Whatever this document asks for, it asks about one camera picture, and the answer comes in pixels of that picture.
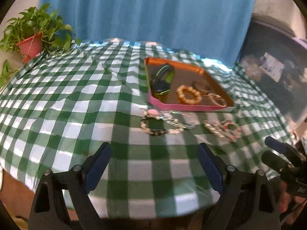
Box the pearl silver bead bracelet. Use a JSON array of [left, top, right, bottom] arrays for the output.
[[203, 119, 243, 143]]

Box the large peach bead bracelet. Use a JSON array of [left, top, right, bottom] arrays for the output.
[[176, 84, 202, 105]]

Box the person's right hand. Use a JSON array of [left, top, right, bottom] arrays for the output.
[[278, 181, 307, 225]]

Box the white paper label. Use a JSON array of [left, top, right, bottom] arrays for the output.
[[260, 53, 285, 83]]

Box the dark storage bin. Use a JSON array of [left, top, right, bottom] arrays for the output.
[[239, 19, 306, 127]]

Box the brown amber bangle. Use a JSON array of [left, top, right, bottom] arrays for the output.
[[192, 80, 212, 95]]

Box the pink heart charm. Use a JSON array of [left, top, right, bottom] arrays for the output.
[[143, 109, 159, 117]]

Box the pink orange tray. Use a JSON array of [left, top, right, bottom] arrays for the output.
[[144, 57, 234, 112]]

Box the green white checkered tablecloth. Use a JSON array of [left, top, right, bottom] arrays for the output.
[[1, 42, 291, 219]]

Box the black green smartwatch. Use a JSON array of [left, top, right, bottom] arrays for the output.
[[150, 63, 175, 96]]

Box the blue curtain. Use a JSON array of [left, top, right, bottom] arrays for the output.
[[40, 0, 255, 68]]

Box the red plant pot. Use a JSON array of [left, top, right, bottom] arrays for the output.
[[17, 33, 43, 63]]

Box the green potted plant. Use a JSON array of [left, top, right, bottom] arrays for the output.
[[0, 3, 81, 87]]

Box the silver rhinestone bracelet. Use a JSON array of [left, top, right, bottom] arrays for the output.
[[207, 92, 228, 108]]

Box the clear iridescent bead bracelet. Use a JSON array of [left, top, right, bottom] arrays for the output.
[[159, 111, 198, 129]]

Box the black cream bead bracelet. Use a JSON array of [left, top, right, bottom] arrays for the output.
[[140, 114, 184, 136]]

